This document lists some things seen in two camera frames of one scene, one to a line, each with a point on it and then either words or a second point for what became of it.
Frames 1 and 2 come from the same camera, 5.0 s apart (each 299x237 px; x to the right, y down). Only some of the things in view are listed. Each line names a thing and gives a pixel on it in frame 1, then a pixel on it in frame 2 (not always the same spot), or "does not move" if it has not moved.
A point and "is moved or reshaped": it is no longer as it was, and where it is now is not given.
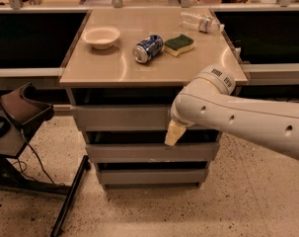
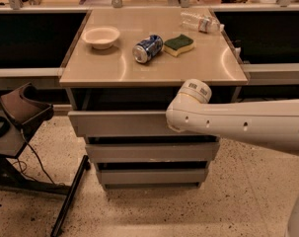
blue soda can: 146,48 does not move
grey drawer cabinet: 125,73 does not move
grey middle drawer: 152,152 does not move
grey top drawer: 121,118 is moved or reshaped
